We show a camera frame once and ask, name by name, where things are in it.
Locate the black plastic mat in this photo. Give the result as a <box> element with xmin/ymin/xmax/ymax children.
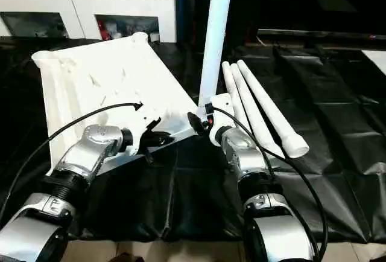
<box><xmin>0</xmin><ymin>35</ymin><xmax>386</xmax><ymax>244</ymax></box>

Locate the white plastic table leg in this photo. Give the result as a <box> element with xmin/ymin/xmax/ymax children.
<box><xmin>236</xmin><ymin>59</ymin><xmax>310</xmax><ymax>158</ymax></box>
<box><xmin>221</xmin><ymin>61</ymin><xmax>241</xmax><ymax>124</ymax></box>
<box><xmin>195</xmin><ymin>0</ymin><xmax>235</xmax><ymax>118</ymax></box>
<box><xmin>230</xmin><ymin>62</ymin><xmax>286</xmax><ymax>159</ymax></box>

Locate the white plastic table top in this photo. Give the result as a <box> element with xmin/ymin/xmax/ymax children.
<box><xmin>31</xmin><ymin>31</ymin><xmax>201</xmax><ymax>178</ymax></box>

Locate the white cabinet with glass doors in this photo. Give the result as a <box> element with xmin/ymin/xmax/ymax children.
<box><xmin>0</xmin><ymin>0</ymin><xmax>177</xmax><ymax>42</ymax></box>

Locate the white flat board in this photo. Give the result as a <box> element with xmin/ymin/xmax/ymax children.
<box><xmin>361</xmin><ymin>50</ymin><xmax>386</xmax><ymax>77</ymax></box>

